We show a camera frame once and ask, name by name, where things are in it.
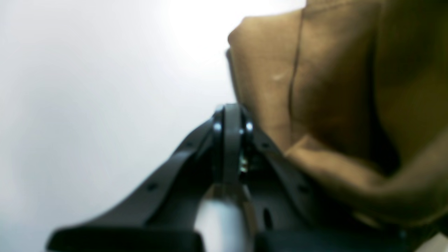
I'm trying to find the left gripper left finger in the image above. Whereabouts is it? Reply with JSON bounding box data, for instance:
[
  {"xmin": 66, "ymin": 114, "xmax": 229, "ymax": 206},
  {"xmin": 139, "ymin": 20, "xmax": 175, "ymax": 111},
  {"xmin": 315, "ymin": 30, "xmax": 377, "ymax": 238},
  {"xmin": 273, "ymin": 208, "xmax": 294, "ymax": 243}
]
[{"xmin": 47, "ymin": 104, "xmax": 242, "ymax": 252}]

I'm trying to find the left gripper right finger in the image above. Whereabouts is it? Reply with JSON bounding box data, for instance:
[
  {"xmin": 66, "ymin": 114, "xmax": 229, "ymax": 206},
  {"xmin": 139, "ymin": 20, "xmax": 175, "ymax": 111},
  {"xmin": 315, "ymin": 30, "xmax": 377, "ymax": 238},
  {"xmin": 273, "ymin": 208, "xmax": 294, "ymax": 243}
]
[{"xmin": 241, "ymin": 107, "xmax": 411, "ymax": 252}]

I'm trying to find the brown t-shirt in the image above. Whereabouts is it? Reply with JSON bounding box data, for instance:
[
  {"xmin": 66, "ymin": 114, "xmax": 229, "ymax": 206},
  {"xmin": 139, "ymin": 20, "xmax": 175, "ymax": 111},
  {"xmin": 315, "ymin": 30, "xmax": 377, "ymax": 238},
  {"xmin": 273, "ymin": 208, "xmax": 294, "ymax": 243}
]
[{"xmin": 228, "ymin": 0, "xmax": 447, "ymax": 233}]

